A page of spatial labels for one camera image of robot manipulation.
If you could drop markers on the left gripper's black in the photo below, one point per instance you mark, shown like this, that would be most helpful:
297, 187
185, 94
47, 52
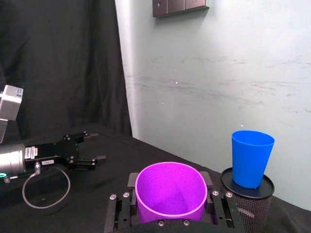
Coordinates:
56, 153

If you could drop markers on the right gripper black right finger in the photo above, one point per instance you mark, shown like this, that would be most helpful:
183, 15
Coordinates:
222, 208

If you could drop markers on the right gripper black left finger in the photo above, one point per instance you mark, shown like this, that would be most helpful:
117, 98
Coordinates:
121, 208

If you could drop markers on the purple plastic cup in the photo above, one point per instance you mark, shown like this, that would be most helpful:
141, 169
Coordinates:
170, 187

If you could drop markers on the black table cloth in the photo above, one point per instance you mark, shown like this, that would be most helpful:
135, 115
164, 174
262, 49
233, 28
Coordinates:
97, 189

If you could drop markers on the black mesh metal canister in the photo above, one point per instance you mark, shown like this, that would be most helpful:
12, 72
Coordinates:
255, 208

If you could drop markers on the blue plastic cup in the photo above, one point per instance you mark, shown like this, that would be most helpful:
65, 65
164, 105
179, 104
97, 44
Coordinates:
250, 160

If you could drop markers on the black curtain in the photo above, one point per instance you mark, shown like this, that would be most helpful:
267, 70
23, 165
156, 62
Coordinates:
65, 68

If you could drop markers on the dark wall switch panel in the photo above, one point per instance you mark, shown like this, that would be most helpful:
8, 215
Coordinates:
179, 6

